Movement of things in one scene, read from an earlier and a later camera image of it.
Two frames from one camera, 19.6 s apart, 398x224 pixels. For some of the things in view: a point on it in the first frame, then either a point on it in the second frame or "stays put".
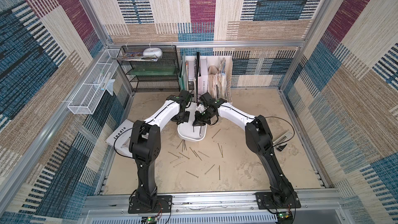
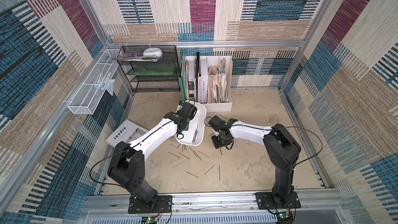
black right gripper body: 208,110 → 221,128
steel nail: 173,154 stays put
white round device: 156,53 stays put
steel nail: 209,169 stays put
